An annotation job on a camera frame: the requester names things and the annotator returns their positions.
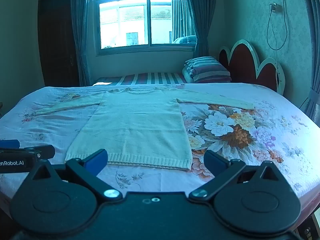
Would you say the red scalloped headboard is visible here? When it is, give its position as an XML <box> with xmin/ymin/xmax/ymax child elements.
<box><xmin>219</xmin><ymin>39</ymin><xmax>286</xmax><ymax>96</ymax></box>

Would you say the folded white quilt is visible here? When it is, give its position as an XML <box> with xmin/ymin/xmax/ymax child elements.
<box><xmin>182</xmin><ymin>66</ymin><xmax>198</xmax><ymax>84</ymax></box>

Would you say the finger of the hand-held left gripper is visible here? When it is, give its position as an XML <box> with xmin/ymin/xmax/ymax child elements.
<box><xmin>0</xmin><ymin>139</ymin><xmax>20</xmax><ymax>150</ymax></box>
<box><xmin>0</xmin><ymin>144</ymin><xmax>56</xmax><ymax>160</ymax></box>

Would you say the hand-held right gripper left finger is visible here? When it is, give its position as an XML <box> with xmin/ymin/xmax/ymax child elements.
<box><xmin>29</xmin><ymin>149</ymin><xmax>123</xmax><ymax>203</ymax></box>

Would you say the hanging wall cable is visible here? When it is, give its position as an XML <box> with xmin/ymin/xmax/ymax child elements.
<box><xmin>266</xmin><ymin>0</ymin><xmax>288</xmax><ymax>52</ymax></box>

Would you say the striped bed sheet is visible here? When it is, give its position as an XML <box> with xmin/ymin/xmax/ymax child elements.
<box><xmin>92</xmin><ymin>72</ymin><xmax>188</xmax><ymax>87</ymax></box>

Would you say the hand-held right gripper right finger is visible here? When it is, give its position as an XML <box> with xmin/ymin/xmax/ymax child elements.
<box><xmin>189</xmin><ymin>150</ymin><xmax>287</xmax><ymax>203</ymax></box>

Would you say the sliding glass window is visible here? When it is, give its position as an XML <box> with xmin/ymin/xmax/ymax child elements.
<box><xmin>95</xmin><ymin>0</ymin><xmax>197</xmax><ymax>56</ymax></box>

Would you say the cream knitted sweater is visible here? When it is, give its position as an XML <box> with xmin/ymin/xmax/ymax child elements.
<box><xmin>35</xmin><ymin>87</ymin><xmax>255</xmax><ymax>172</ymax></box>

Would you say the blue quilt on windowsill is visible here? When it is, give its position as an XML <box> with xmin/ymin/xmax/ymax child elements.
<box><xmin>172</xmin><ymin>35</ymin><xmax>198</xmax><ymax>45</ymax></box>

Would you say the floral bed sheet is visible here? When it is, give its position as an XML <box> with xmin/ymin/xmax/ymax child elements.
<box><xmin>0</xmin><ymin>82</ymin><xmax>320</xmax><ymax>218</ymax></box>

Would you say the blue window curtain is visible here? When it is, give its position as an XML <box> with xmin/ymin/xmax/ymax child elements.
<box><xmin>184</xmin><ymin>0</ymin><xmax>209</xmax><ymax>58</ymax></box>
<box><xmin>70</xmin><ymin>0</ymin><xmax>97</xmax><ymax>87</ymax></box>

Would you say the striped pillow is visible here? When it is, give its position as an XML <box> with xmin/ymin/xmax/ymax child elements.
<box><xmin>185</xmin><ymin>56</ymin><xmax>232</xmax><ymax>83</ymax></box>

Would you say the tied blue curtain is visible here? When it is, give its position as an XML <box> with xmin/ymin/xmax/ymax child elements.
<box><xmin>299</xmin><ymin>0</ymin><xmax>320</xmax><ymax>126</ymax></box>

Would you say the dark wooden door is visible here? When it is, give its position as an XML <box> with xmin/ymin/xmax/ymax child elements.
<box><xmin>37</xmin><ymin>0</ymin><xmax>81</xmax><ymax>88</ymax></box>

